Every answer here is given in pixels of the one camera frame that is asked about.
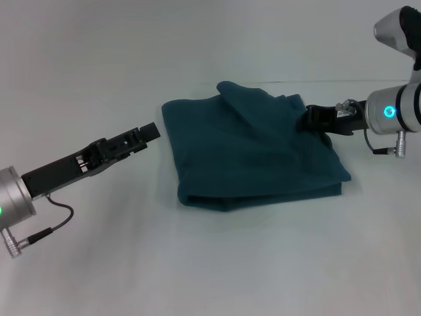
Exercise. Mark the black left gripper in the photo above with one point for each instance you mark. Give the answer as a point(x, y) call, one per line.
point(59, 174)

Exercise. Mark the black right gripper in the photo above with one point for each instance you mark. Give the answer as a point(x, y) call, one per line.
point(348, 123)

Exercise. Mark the teal blue shirt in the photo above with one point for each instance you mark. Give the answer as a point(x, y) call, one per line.
point(256, 148)

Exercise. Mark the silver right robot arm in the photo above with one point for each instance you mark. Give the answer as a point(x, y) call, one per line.
point(394, 108)

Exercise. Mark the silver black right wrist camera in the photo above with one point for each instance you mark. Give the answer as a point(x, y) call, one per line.
point(391, 29)

